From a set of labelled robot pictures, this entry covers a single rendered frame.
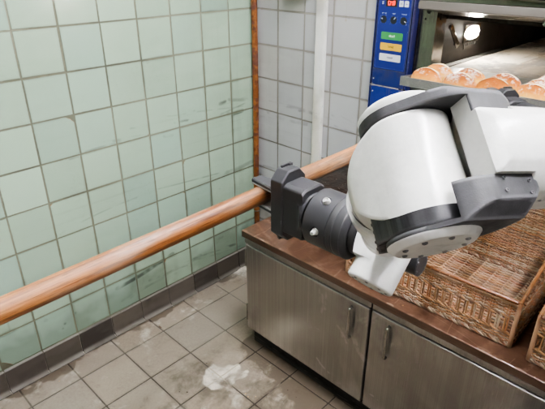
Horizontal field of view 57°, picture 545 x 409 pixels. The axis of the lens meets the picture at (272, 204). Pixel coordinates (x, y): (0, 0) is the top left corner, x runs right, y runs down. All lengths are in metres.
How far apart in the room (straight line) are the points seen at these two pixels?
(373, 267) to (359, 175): 0.24
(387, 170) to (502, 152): 0.09
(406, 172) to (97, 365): 2.03
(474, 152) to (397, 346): 1.31
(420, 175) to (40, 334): 2.01
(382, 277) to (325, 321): 1.20
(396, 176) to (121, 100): 1.74
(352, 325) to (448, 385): 0.35
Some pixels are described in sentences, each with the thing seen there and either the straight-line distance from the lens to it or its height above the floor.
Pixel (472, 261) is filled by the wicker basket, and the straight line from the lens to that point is 1.89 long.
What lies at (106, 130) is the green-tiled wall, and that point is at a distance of 2.07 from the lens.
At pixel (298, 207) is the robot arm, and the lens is 0.75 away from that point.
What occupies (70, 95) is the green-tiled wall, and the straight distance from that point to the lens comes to 1.98.
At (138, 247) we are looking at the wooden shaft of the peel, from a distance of 0.68.
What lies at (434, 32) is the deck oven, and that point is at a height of 1.30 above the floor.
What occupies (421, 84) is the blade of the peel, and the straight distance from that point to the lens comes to 1.63.
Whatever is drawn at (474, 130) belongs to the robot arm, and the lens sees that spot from 0.44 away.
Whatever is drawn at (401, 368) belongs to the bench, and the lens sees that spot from 1.74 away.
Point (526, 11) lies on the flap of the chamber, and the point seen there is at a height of 1.40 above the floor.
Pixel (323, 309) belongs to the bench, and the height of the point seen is 0.42.
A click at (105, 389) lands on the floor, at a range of 2.23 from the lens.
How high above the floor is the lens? 1.55
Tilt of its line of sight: 27 degrees down
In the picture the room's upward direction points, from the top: straight up
